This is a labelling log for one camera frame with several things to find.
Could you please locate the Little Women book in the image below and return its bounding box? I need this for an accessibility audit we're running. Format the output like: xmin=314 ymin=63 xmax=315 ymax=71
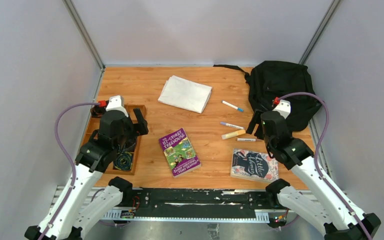
xmin=230 ymin=148 xmax=280 ymax=184

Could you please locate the black student backpack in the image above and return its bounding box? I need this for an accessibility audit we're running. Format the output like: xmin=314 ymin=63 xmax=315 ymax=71
xmin=214 ymin=60 xmax=322 ymax=132

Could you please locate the lilac capped white marker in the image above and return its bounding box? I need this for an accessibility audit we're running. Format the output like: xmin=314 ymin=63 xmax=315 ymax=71
xmin=220 ymin=122 xmax=244 ymax=130

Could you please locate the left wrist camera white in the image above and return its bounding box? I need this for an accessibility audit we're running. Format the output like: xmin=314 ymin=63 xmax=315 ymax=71
xmin=105 ymin=95 xmax=129 ymax=117

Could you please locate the brown capped white marker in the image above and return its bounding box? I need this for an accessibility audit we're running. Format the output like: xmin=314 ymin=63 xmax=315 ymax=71
xmin=236 ymin=138 xmax=257 ymax=142

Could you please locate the coiled dark strap lower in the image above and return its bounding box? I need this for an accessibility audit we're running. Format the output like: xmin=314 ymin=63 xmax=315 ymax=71
xmin=113 ymin=149 xmax=135 ymax=172

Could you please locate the folded white cloth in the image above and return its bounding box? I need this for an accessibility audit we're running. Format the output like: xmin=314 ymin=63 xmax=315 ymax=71
xmin=158 ymin=75 xmax=213 ymax=114

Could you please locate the blue capped white marker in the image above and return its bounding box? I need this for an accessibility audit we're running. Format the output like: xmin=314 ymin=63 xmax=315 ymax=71
xmin=221 ymin=100 xmax=244 ymax=113

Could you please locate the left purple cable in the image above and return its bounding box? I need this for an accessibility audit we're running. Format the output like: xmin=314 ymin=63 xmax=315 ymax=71
xmin=36 ymin=102 xmax=101 ymax=240

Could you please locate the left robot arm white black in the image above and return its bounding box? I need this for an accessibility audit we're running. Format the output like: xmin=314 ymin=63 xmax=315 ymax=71
xmin=24 ymin=107 xmax=149 ymax=240

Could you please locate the yellow glue stick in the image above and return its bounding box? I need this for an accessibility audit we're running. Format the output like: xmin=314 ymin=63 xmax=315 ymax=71
xmin=221 ymin=129 xmax=246 ymax=140

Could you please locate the wooden compartment tray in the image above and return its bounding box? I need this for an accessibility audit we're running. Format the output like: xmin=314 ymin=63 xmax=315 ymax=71
xmin=80 ymin=104 xmax=147 ymax=176

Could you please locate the purple treehouse book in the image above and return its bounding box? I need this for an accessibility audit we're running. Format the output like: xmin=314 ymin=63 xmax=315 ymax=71
xmin=158 ymin=128 xmax=202 ymax=178

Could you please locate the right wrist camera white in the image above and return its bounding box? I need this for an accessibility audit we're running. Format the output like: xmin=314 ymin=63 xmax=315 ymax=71
xmin=273 ymin=99 xmax=291 ymax=119

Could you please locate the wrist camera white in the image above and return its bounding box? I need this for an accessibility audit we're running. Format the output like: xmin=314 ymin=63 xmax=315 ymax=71
xmin=105 ymin=95 xmax=129 ymax=117
xmin=273 ymin=99 xmax=291 ymax=119

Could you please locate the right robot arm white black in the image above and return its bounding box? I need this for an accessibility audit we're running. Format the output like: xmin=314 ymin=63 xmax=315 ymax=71
xmin=246 ymin=110 xmax=381 ymax=240

